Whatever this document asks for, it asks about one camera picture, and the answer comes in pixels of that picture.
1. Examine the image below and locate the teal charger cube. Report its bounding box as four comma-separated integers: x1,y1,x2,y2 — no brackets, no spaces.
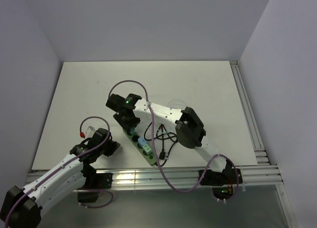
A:
130,128,136,135

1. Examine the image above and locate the blue charger cube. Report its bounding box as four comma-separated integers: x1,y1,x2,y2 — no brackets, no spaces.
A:
138,137,147,146

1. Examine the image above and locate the green two-port charger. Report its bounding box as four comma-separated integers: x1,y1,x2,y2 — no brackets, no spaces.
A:
142,143,152,155

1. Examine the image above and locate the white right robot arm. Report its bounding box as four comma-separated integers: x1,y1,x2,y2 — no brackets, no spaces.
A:
106,93,233,183

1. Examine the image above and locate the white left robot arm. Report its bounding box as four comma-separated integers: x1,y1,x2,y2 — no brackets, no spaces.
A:
0,128,120,228

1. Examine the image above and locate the green power strip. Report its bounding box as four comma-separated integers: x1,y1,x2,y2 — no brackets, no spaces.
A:
123,129,157,166

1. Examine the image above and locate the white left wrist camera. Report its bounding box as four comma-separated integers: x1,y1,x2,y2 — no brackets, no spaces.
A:
85,126,96,137

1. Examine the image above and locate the black power cord with plug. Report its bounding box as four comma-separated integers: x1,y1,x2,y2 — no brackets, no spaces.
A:
143,120,179,162

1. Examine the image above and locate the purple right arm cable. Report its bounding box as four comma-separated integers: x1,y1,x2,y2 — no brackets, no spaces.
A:
108,80,242,203

